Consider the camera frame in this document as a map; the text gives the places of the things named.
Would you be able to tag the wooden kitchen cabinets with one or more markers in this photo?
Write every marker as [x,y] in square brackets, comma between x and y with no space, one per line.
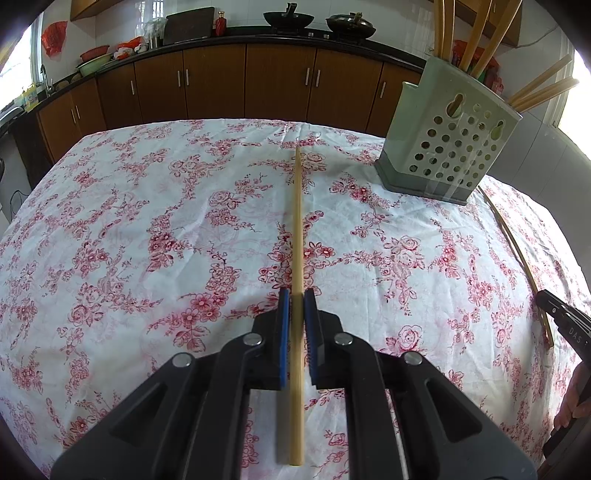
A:
[253,81]
[81,9]

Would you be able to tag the lower wooden kitchen cabinets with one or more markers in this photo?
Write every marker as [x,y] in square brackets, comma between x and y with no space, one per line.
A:
[253,81]

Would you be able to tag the upper wooden kitchen cabinets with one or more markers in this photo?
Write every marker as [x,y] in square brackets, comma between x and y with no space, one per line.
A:
[81,9]

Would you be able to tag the red white plastic bag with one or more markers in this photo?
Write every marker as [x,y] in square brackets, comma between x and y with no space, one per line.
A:
[126,49]

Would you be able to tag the dark cutting board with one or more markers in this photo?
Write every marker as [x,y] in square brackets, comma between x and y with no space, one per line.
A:
[188,25]

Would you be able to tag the black wok left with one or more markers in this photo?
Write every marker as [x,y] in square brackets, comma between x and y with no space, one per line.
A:
[289,19]

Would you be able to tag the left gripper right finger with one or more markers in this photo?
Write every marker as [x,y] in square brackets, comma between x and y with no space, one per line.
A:
[405,419]

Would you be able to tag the window left side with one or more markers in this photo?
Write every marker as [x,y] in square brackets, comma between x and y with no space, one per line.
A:
[23,66]

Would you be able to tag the black wok right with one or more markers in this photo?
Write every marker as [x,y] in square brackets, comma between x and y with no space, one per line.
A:
[351,25]

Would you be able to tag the green and red basins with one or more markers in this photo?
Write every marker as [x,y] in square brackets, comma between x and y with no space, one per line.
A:
[93,59]

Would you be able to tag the person's right hand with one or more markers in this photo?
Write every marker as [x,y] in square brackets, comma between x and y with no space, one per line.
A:
[572,407]

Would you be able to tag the wooden chopstick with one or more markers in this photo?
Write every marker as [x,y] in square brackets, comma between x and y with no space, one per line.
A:
[476,33]
[541,314]
[297,321]
[540,79]
[506,20]
[545,94]
[449,24]
[439,27]

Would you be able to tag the window right side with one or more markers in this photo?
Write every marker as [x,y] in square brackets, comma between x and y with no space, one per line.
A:
[572,109]

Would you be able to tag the green perforated utensil holder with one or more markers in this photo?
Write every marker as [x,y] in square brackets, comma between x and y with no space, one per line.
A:
[446,134]

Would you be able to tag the floral red white tablecloth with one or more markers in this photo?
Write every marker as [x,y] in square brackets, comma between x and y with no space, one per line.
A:
[146,241]

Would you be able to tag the black kitchen countertop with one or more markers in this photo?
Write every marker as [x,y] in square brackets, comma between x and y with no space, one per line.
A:
[261,35]

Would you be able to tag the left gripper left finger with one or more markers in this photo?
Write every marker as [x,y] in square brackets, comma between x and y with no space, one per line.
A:
[187,420]

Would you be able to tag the black wok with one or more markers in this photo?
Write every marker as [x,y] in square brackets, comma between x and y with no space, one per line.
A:
[351,25]
[289,19]

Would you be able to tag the yellow detergent bottle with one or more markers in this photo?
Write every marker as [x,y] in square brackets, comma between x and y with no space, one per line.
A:
[30,98]

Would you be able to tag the red hanging plastic bag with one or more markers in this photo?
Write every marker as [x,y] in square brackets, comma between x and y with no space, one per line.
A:
[53,38]

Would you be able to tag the window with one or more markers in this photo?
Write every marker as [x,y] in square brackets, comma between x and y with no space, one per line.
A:
[23,66]
[572,109]

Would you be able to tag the red bottle on counter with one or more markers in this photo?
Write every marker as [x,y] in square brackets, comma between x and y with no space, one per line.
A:
[220,24]

